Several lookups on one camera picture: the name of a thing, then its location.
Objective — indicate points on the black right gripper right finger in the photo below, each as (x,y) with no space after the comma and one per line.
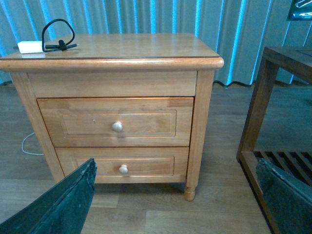
(289,200)

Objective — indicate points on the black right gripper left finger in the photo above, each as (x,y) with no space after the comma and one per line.
(61,210)

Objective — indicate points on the wooden drawer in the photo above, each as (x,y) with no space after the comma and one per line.
(129,165)
(118,122)

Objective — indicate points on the white charger adapter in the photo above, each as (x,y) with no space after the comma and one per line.
(29,47)

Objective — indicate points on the dark wooden side table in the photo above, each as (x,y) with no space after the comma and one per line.
(298,163)

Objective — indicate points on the light wooden nightstand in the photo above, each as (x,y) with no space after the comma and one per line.
(120,66)

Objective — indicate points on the light blue-grey curtain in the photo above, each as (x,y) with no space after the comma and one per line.
(238,30)

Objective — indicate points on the dark object at corner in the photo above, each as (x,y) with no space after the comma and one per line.
(300,10)

